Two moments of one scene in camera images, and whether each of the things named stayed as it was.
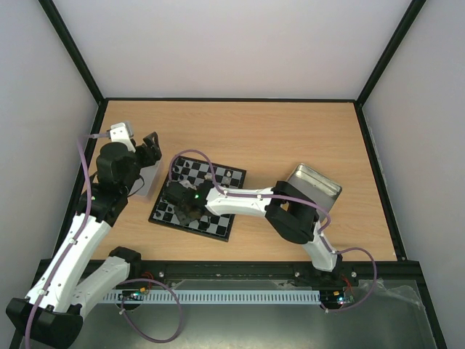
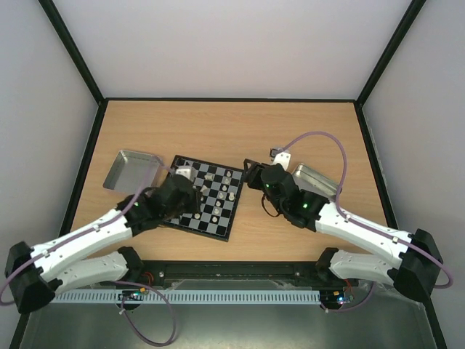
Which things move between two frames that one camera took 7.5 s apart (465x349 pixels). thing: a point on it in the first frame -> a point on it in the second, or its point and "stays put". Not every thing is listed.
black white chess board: (199, 173) stays put
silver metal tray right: (321, 189) stays put
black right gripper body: (174, 194) -> (252, 174)
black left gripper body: (148, 159) -> (191, 209)
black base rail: (393, 275) stays put
